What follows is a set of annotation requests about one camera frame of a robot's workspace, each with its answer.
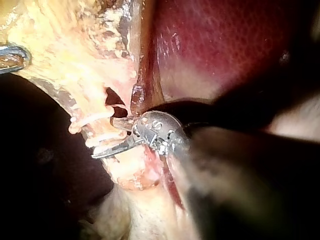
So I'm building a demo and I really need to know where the right arm instrument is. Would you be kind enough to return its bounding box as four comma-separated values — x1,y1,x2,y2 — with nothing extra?
131,111,186,156

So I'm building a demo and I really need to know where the right arm instrument jaw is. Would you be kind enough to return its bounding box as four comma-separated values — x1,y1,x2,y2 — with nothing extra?
91,135,138,160
109,116,138,131

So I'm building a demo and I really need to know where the pale fatty tissue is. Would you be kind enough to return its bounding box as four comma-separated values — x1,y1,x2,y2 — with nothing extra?
79,159,201,240
106,149,161,191

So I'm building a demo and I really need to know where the gallbladder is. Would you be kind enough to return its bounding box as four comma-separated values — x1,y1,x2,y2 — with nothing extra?
0,0,145,121

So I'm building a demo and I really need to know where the dark red liver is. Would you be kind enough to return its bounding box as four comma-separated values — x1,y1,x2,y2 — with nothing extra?
0,0,320,226

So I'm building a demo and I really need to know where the left arm instrument jaw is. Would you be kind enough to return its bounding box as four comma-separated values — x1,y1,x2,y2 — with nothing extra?
0,44,33,75

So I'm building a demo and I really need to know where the thin tube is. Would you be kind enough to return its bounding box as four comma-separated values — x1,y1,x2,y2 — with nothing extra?
147,147,187,211
82,109,126,157

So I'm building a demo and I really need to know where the white clip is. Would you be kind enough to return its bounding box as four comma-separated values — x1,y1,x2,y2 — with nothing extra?
85,133,128,149
68,111,114,134

